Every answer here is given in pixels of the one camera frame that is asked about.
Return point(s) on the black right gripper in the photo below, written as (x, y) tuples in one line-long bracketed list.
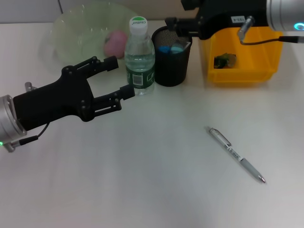
[(225, 14)]

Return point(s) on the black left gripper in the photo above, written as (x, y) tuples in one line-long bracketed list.
[(52, 104)]

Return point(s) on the transparent plastic ruler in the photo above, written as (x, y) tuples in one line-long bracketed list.
[(187, 45)]

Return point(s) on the pink toy peach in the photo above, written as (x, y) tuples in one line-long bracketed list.
[(114, 45)]

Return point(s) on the clear green-label water bottle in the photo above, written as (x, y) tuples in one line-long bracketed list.
[(140, 52)]

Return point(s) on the blue sheathed scissors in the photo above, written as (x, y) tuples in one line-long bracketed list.
[(165, 50)]

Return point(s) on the green plastic wrapper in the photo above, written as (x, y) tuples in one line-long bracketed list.
[(223, 61)]

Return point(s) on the clear grey ballpoint pen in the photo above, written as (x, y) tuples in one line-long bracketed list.
[(247, 166)]

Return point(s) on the black mesh pen holder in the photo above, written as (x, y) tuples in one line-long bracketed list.
[(171, 69)]

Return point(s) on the green translucent fruit bowl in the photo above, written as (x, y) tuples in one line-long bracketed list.
[(78, 42)]

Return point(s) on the yellow plastic bin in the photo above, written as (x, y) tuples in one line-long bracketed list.
[(249, 71)]

